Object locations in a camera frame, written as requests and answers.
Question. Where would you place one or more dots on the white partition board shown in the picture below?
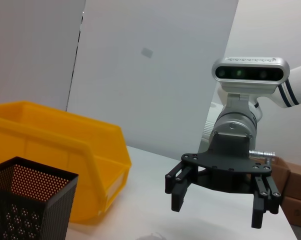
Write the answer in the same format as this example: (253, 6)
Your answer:
(140, 87)

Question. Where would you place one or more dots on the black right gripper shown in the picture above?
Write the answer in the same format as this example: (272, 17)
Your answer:
(228, 160)

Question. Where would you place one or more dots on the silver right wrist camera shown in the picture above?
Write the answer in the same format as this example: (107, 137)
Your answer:
(250, 72)

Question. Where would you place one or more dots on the brown cardboard box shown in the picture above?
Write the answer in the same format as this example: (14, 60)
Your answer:
(298, 212)
(300, 180)

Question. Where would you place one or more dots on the yellow plastic storage bin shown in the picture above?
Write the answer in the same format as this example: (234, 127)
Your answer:
(53, 140)

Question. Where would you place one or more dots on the black mesh pen holder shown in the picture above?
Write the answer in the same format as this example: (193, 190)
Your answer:
(40, 220)

